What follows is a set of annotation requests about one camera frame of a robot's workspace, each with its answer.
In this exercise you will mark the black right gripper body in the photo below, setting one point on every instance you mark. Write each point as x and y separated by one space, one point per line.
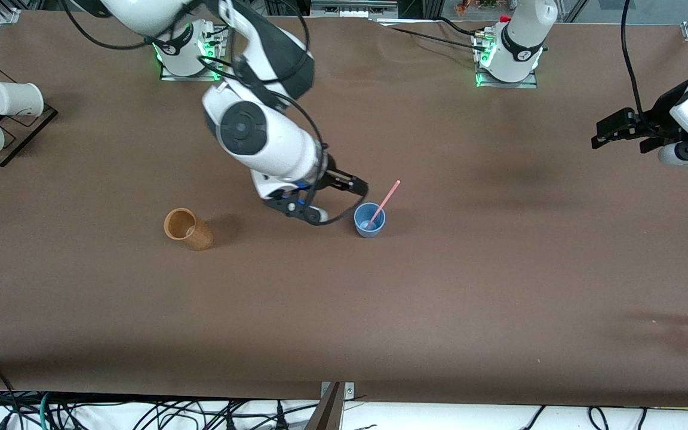
337 177

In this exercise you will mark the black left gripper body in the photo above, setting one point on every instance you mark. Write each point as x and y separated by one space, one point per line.
658 114

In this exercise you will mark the pink chopstick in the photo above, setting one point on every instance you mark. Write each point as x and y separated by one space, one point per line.
387 197

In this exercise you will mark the blue cup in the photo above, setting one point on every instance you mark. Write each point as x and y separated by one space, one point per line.
371 230

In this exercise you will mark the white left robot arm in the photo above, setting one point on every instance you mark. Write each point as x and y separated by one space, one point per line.
520 42

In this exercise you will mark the brown bamboo cup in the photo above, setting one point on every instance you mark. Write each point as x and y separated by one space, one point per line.
194 234

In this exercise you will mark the brown table leg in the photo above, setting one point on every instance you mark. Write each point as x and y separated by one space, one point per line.
327 415

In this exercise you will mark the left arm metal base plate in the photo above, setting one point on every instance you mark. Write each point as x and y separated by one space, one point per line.
532 82

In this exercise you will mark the metal table bracket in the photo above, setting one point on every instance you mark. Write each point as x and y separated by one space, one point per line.
349 391

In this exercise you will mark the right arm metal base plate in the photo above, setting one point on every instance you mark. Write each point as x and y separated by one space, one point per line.
168 73

